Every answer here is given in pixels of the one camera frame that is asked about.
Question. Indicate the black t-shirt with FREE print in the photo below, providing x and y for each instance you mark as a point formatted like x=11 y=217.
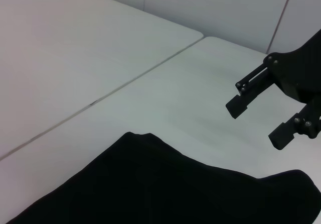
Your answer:
x=175 y=196

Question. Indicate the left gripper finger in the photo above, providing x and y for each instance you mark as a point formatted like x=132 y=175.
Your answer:
x=288 y=132
x=247 y=91

